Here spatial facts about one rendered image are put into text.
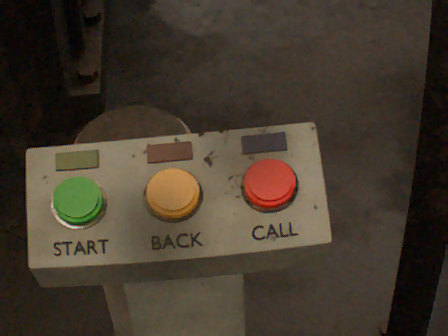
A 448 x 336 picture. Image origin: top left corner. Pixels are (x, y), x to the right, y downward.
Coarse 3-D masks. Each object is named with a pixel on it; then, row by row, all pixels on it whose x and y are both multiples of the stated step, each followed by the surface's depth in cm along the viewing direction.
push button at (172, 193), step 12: (168, 168) 71; (156, 180) 70; (168, 180) 70; (180, 180) 70; (192, 180) 70; (156, 192) 69; (168, 192) 69; (180, 192) 69; (192, 192) 69; (156, 204) 69; (168, 204) 69; (180, 204) 69; (192, 204) 69; (168, 216) 69; (180, 216) 69
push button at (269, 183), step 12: (252, 168) 70; (264, 168) 70; (276, 168) 70; (288, 168) 70; (252, 180) 70; (264, 180) 69; (276, 180) 69; (288, 180) 69; (252, 192) 69; (264, 192) 69; (276, 192) 69; (288, 192) 69; (264, 204) 69; (276, 204) 69
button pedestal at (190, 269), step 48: (96, 144) 73; (144, 144) 73; (192, 144) 73; (240, 144) 72; (288, 144) 72; (48, 192) 71; (144, 192) 70; (240, 192) 70; (48, 240) 69; (96, 240) 69; (144, 240) 69; (192, 240) 68; (240, 240) 68; (288, 240) 68; (144, 288) 72; (192, 288) 73; (240, 288) 73
